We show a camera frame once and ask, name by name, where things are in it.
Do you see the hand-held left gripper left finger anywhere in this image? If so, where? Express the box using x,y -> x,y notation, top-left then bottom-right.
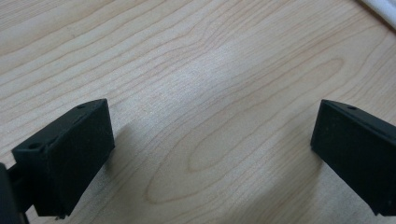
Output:
11,98 -> 116,218

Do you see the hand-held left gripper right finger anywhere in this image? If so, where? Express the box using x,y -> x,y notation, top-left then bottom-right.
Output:
310,99 -> 396,217

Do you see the clear plastic zipper bag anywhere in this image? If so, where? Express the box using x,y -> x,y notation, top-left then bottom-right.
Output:
358,0 -> 396,31

